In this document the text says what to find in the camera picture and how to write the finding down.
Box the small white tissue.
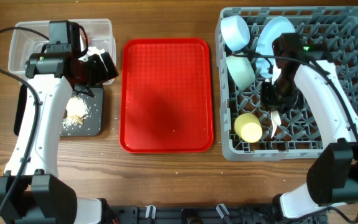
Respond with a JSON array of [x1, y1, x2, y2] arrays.
[[86, 47, 106, 59]]

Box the white plastic spoon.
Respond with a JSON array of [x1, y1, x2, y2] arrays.
[[270, 111, 282, 126]]

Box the green bowl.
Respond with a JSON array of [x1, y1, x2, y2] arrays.
[[226, 55, 255, 90]]

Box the rice and food scraps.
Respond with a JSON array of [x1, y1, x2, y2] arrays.
[[62, 96, 90, 128]]

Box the yellow plastic cup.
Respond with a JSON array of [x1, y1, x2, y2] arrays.
[[234, 113, 263, 143]]

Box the large light blue plate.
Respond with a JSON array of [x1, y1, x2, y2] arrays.
[[255, 16, 295, 78]]

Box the light blue bowl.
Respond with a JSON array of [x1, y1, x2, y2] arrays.
[[220, 16, 250, 52]]

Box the white plastic fork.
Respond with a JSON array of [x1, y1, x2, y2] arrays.
[[271, 122, 277, 138]]

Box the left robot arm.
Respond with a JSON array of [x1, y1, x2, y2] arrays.
[[0, 52, 119, 223]]

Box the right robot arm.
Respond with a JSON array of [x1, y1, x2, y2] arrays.
[[261, 33, 358, 223]]

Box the grey dishwasher rack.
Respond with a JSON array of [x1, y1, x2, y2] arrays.
[[215, 6, 358, 161]]

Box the clear plastic bin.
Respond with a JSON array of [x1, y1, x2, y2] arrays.
[[8, 19, 117, 79]]

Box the black plastic tray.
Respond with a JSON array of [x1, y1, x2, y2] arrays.
[[13, 80, 105, 138]]

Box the red serving tray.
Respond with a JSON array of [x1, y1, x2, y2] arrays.
[[119, 37, 214, 154]]

